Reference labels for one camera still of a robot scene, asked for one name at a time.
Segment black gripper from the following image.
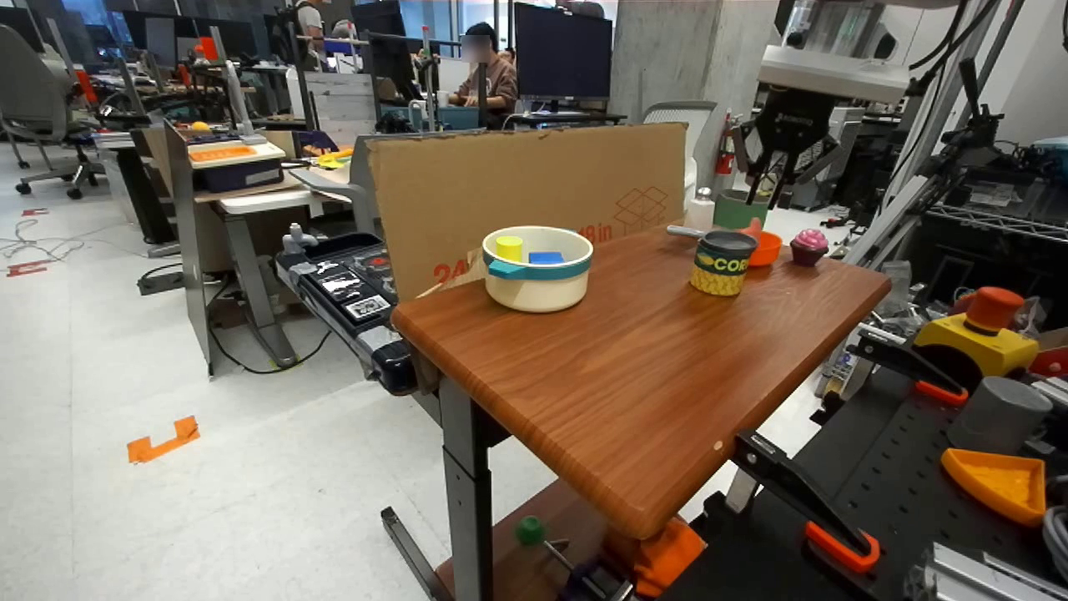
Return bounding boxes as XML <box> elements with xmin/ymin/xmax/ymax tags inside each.
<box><xmin>747</xmin><ymin>92</ymin><xmax>835</xmax><ymax>209</ymax></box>

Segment pink frosted toy donut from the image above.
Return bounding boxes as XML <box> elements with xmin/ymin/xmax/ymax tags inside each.
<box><xmin>788</xmin><ymin>226</ymin><xmax>831</xmax><ymax>272</ymax></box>

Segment grey round plastic lid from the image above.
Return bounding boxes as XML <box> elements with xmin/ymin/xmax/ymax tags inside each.
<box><xmin>699</xmin><ymin>231</ymin><xmax>762</xmax><ymax>254</ymax></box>

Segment white shaker bottle grey cap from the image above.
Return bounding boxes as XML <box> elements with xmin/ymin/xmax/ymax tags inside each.
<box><xmin>684</xmin><ymin>182</ymin><xmax>719</xmax><ymax>233</ymax></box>

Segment red fire extinguisher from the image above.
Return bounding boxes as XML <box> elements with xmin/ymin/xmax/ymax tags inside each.
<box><xmin>712</xmin><ymin>113</ymin><xmax>742</xmax><ymax>188</ymax></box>

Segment green plastic container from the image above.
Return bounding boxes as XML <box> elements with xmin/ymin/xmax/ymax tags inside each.
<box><xmin>712</xmin><ymin>191</ymin><xmax>776</xmax><ymax>233</ymax></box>

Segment yellow corn can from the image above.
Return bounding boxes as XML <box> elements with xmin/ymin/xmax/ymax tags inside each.
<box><xmin>688</xmin><ymin>231</ymin><xmax>762</xmax><ymax>302</ymax></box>

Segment white panel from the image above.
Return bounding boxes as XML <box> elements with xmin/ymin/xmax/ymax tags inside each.
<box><xmin>605</xmin><ymin>0</ymin><xmax>722</xmax><ymax>127</ymax></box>

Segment black monitor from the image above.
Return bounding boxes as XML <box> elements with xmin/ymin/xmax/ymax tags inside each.
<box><xmin>512</xmin><ymin>0</ymin><xmax>614</xmax><ymax>111</ymax></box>

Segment yellow emergency stop button box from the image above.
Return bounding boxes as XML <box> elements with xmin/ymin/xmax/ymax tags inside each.
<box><xmin>913</xmin><ymin>284</ymin><xmax>1046</xmax><ymax>378</ymax></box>

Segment wooden table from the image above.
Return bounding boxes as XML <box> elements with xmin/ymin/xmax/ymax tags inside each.
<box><xmin>377</xmin><ymin>221</ymin><xmax>894</xmax><ymax>601</ymax></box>

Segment brown cardboard board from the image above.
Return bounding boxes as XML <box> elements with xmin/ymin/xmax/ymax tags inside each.
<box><xmin>363</xmin><ymin>121</ymin><xmax>691</xmax><ymax>306</ymax></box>

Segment yellow toy block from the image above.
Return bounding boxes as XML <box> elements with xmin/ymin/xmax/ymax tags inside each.
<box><xmin>491</xmin><ymin>231</ymin><xmax>527</xmax><ymax>268</ymax></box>

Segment seated person dark hair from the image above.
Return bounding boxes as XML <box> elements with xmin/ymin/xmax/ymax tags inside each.
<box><xmin>446</xmin><ymin>20</ymin><xmax>521</xmax><ymax>113</ymax></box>

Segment black perforated breadboard table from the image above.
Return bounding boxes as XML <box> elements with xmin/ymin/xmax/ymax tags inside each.
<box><xmin>663</xmin><ymin>354</ymin><xmax>1068</xmax><ymax>601</ymax></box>

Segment light grey cylinder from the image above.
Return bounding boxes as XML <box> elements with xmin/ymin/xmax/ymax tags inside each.
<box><xmin>957</xmin><ymin>375</ymin><xmax>1055</xmax><ymax>453</ymax></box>

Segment orange plastic wedge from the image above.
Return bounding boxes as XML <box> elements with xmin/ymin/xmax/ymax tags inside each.
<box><xmin>939</xmin><ymin>444</ymin><xmax>1053</xmax><ymax>527</ymax></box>

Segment green knob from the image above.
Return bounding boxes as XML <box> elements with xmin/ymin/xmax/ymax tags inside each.
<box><xmin>513</xmin><ymin>514</ymin><xmax>550</xmax><ymax>551</ymax></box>

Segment black equipment tray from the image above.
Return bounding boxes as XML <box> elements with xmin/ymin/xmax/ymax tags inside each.
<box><xmin>271</xmin><ymin>226</ymin><xmax>421</xmax><ymax>396</ymax></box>

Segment grey desk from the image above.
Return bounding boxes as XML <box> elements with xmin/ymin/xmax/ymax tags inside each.
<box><xmin>165</xmin><ymin>121</ymin><xmax>315</xmax><ymax>378</ymax></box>

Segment orange topped device box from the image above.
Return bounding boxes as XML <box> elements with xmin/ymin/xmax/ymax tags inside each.
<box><xmin>183</xmin><ymin>135</ymin><xmax>291</xmax><ymax>195</ymax></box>

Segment orange floor tape marker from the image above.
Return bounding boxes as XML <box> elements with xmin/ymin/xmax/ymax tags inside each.
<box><xmin>124</xmin><ymin>414</ymin><xmax>205</xmax><ymax>466</ymax></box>

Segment grey swivel chair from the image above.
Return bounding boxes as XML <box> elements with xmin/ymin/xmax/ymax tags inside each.
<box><xmin>0</xmin><ymin>20</ymin><xmax>109</xmax><ymax>200</ymax></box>

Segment grey wrist camera bar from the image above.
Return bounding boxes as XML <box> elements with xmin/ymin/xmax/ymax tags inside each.
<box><xmin>757</xmin><ymin>44</ymin><xmax>915</xmax><ymax>106</ymax></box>

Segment black metal equipment frame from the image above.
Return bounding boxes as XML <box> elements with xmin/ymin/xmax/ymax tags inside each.
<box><xmin>913</xmin><ymin>52</ymin><xmax>1068</xmax><ymax>326</ymax></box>

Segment black clamp orange handle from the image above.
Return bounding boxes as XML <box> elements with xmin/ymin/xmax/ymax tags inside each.
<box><xmin>728</xmin><ymin>431</ymin><xmax>884</xmax><ymax>581</ymax></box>
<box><xmin>848</xmin><ymin>331</ymin><xmax>975</xmax><ymax>412</ymax></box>

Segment cream pot teal handles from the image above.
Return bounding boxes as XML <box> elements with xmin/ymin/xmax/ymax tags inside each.
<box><xmin>479</xmin><ymin>225</ymin><xmax>597</xmax><ymax>317</ymax></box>

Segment orange plastic bracket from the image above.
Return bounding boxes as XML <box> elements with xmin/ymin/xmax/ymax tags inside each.
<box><xmin>632</xmin><ymin>514</ymin><xmax>712</xmax><ymax>598</ymax></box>

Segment aluminium extrusion rail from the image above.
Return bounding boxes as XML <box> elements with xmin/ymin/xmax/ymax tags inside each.
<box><xmin>905</xmin><ymin>542</ymin><xmax>1068</xmax><ymax>601</ymax></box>

